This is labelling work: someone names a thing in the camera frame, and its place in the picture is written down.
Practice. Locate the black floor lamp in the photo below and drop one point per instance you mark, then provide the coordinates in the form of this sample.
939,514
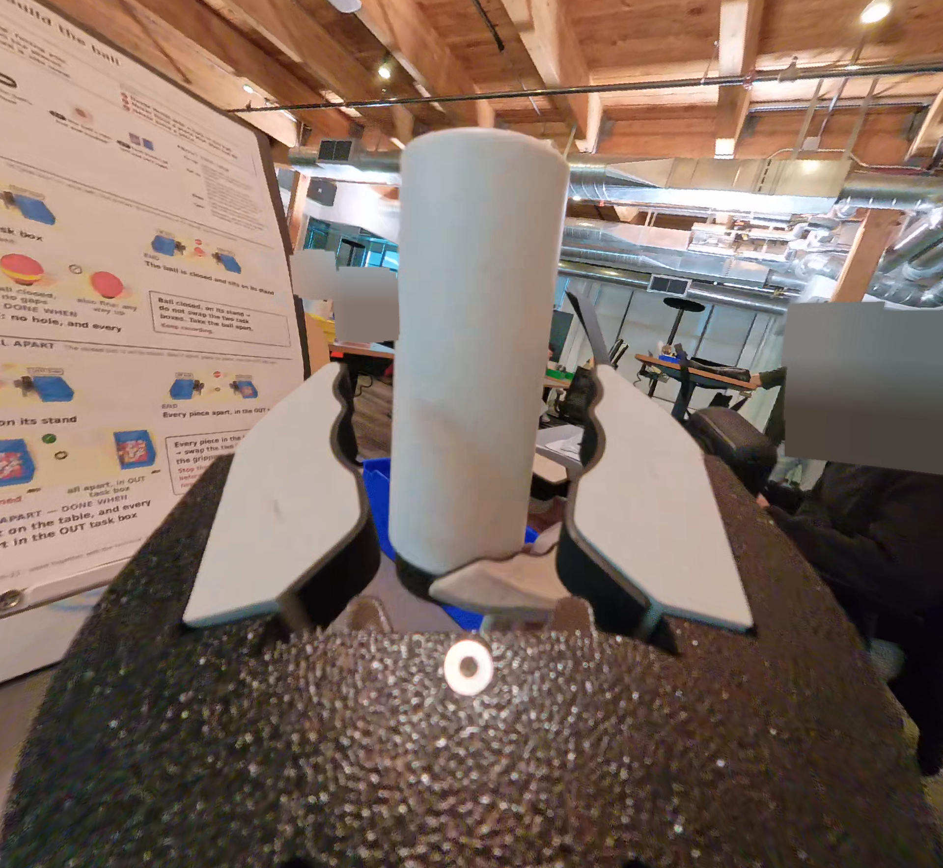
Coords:
683,304

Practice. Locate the ceiling spot light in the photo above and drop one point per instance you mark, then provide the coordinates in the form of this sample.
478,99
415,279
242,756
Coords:
875,9

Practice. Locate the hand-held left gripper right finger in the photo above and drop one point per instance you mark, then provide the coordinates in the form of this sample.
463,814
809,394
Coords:
663,514

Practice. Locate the white cylinder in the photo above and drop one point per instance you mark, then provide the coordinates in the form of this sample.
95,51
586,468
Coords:
471,330

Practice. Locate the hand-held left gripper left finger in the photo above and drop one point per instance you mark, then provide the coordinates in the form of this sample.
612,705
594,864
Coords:
280,507

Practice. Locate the standing desk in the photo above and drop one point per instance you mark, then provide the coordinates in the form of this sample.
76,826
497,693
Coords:
700,367

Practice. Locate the printed instruction board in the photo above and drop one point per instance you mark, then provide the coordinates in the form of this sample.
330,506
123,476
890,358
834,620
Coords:
110,367

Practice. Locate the black office chair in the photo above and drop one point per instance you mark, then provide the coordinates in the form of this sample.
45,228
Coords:
733,444

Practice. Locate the dark tilted board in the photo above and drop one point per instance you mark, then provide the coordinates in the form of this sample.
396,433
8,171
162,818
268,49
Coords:
589,330

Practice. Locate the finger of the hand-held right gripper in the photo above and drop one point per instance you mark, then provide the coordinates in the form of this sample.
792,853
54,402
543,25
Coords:
501,584

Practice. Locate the black ceiling pipe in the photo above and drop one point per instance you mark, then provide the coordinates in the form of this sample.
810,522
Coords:
589,88

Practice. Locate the blue plastic bin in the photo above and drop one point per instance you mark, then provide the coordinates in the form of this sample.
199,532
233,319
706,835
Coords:
379,507

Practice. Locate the metal ventilation duct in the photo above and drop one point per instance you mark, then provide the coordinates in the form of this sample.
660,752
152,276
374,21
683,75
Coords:
626,175

